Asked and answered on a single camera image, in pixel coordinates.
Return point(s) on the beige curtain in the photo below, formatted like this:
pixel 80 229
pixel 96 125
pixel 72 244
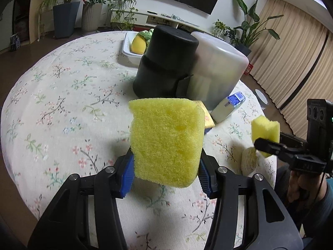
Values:
pixel 299 70

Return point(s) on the white mesh loofah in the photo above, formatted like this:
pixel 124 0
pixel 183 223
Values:
pixel 248 161

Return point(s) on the translucent plastic container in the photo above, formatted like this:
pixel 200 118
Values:
pixel 221 67

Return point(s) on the floral tablecloth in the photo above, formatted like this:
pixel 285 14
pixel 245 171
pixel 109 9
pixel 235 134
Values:
pixel 65 104

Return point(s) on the yellow grooved sponge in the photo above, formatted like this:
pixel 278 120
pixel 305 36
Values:
pixel 265 130

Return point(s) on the black cylindrical container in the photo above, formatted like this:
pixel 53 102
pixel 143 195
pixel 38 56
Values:
pixel 166 62

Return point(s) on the trailing plant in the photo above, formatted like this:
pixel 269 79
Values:
pixel 124 5

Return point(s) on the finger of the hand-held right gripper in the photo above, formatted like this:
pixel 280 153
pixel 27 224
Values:
pixel 292 140
pixel 270 148

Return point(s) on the large-leaf plant in blue pot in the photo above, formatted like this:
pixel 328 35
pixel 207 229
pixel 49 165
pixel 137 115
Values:
pixel 248 28

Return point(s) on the plant in grey ribbed pot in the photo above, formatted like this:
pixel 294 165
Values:
pixel 91 18

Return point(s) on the blue and white tissue box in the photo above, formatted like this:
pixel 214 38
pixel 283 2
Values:
pixel 226 108

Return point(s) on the yellow printed packet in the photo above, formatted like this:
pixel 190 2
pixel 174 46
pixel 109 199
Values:
pixel 207 118

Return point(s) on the person's right hand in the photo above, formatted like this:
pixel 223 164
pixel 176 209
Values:
pixel 296 187

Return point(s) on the plant in white pot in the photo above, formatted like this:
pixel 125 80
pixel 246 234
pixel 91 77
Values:
pixel 222 30

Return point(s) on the dark shelf unit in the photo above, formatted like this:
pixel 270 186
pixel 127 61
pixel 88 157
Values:
pixel 22 13

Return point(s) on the grassy potted plant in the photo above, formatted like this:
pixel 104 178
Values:
pixel 48 4

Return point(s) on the tall plant in blue pot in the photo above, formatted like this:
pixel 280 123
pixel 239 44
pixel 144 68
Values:
pixel 66 18

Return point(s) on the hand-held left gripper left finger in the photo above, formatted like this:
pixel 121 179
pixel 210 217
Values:
pixel 127 182

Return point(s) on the white television cabinet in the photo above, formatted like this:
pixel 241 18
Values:
pixel 145 19

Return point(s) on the person's right forearm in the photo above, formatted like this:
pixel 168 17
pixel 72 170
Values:
pixel 322 213

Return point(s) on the large yellow sponge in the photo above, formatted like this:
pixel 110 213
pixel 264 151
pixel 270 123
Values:
pixel 166 140

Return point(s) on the white plastic tray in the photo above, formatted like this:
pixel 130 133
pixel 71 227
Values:
pixel 128 53

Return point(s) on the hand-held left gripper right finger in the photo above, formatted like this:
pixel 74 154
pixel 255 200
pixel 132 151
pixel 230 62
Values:
pixel 204 182

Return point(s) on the red gift box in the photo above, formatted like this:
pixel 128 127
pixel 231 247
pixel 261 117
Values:
pixel 248 69

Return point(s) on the green cloth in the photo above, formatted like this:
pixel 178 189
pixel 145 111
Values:
pixel 146 34

